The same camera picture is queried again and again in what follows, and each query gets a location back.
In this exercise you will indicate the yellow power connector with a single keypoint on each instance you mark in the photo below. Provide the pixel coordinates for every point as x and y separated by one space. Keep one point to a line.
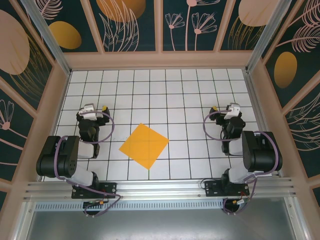
237 201
101 202

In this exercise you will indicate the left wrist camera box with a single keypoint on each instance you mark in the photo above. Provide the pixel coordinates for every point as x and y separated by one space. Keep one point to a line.
87 111

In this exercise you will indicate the aluminium table rail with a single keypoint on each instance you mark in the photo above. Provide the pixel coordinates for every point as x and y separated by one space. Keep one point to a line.
160 190

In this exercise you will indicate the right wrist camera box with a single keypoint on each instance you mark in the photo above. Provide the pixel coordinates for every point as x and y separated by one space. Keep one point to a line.
232 111

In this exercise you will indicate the orange square paper sheet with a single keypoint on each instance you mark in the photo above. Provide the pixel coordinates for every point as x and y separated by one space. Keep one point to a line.
143 146

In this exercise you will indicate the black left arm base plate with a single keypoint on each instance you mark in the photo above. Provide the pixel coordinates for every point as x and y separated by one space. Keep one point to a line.
110 190

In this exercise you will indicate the aluminium side rail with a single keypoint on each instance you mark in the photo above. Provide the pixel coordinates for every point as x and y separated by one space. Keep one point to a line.
255 100

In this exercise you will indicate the aluminium frame post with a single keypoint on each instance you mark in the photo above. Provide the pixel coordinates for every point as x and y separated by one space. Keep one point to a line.
265 37
50 42

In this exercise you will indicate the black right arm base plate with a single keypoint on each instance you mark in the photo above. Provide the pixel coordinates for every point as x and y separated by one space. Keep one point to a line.
212 190

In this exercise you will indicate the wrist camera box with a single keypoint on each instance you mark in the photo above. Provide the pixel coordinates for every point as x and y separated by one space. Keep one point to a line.
232 111
87 111

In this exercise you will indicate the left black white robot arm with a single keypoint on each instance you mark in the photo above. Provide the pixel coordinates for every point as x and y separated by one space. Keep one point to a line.
57 157

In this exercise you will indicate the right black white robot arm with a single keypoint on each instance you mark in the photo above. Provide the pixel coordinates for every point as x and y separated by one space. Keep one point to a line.
262 152

